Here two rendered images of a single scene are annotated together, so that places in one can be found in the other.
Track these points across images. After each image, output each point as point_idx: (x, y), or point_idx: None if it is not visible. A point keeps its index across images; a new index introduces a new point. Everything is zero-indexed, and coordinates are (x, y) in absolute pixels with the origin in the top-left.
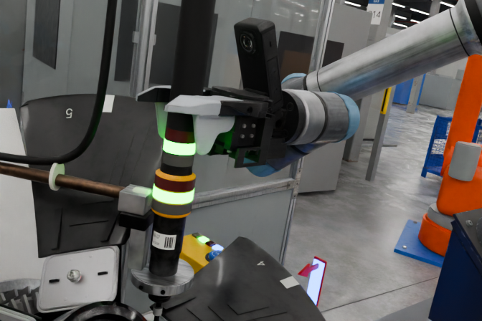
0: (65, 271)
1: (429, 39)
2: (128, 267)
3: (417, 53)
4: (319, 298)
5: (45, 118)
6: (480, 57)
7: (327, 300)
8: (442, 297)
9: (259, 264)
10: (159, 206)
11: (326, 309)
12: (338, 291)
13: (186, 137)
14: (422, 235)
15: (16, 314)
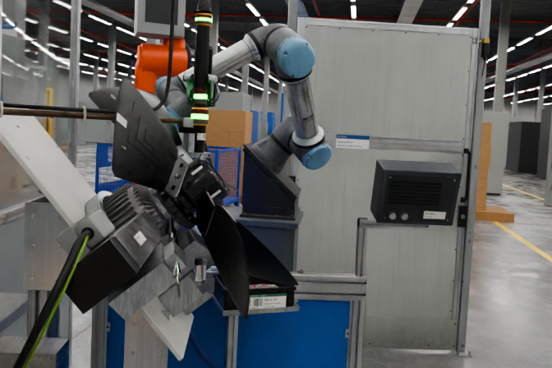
0: None
1: (239, 53)
2: (188, 152)
3: (235, 60)
4: (75, 321)
5: (104, 100)
6: (145, 78)
7: (84, 319)
8: (246, 190)
9: None
10: (200, 121)
11: (89, 325)
12: (89, 311)
13: (206, 92)
14: None
15: (184, 160)
